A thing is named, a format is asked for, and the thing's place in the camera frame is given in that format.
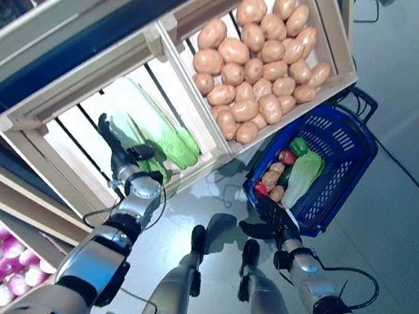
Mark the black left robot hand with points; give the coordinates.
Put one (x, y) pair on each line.
(120, 155)

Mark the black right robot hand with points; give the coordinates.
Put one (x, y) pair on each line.
(282, 226)

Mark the green white napa cabbage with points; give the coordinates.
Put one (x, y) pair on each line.
(156, 167)
(302, 175)
(179, 146)

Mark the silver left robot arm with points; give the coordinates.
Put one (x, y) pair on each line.
(97, 259)

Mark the small brown basket potato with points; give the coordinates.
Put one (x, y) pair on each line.
(269, 178)
(277, 193)
(276, 167)

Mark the blue plastic shopping basket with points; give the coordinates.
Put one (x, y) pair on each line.
(339, 145)

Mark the red tomato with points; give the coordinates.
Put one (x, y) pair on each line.
(261, 188)

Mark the dark green cucumber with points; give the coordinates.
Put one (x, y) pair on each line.
(285, 175)

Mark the red apple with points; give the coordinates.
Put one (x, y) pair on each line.
(287, 156)

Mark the wooden slatted cabbage crate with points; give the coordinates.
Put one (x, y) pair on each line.
(42, 154)

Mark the green bell pepper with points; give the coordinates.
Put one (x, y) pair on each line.
(298, 145)

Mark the silver right robot leg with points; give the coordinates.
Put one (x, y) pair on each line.
(268, 313)

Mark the wooden crate of potatoes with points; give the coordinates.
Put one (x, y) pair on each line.
(334, 21)

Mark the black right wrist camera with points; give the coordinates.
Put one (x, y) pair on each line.
(281, 261)

